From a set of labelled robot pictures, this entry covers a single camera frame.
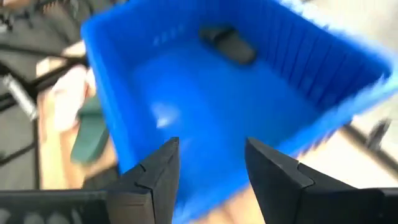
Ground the blue plastic bin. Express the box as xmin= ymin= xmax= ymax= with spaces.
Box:
xmin=80 ymin=0 xmax=398 ymax=224

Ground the green rubber slide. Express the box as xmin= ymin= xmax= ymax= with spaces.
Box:
xmin=70 ymin=95 xmax=110 ymax=165

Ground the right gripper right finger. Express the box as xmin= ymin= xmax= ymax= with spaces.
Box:
xmin=244 ymin=137 xmax=358 ymax=224

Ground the pink rubber slide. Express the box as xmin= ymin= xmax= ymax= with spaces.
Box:
xmin=51 ymin=64 xmax=96 ymax=133

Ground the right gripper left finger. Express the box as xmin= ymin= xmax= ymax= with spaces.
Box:
xmin=107 ymin=136 xmax=181 ymax=224

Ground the silver metal tube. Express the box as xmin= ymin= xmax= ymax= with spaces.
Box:
xmin=2 ymin=73 xmax=39 ymax=121

